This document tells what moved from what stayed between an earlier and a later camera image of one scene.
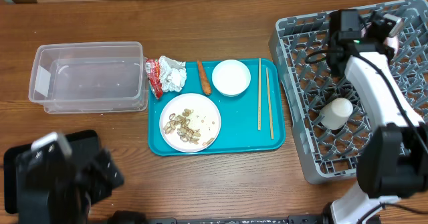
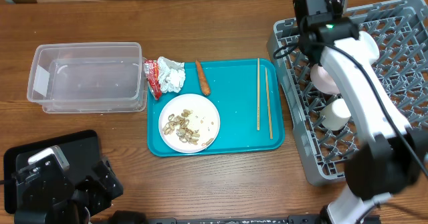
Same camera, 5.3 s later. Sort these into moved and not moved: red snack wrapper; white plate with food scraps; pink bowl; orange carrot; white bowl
Moved: white bowl; pink bowl
Not moved: white plate with food scraps; red snack wrapper; orange carrot
